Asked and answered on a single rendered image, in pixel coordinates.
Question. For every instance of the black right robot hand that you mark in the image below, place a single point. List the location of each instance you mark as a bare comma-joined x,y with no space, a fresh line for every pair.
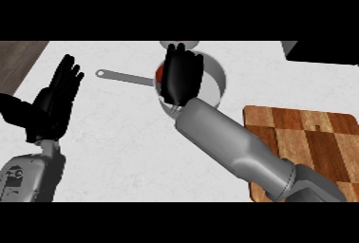
180,77

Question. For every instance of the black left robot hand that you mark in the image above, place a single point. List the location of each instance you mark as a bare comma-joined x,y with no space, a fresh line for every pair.
55,104

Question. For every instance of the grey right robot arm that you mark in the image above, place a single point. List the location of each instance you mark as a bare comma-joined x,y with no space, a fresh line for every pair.
238,145

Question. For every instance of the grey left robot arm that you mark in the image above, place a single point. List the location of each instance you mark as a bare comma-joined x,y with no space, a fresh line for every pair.
28,177

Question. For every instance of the red bell pepper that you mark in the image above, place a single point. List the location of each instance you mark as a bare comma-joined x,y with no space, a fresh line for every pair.
160,74

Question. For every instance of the brown wooden cutting board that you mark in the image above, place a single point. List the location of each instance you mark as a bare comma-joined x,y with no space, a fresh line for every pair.
318,139

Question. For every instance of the grey round object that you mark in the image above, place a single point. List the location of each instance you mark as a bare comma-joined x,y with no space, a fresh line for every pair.
186,44

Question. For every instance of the black appliance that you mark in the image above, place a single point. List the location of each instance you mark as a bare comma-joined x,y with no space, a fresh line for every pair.
327,50

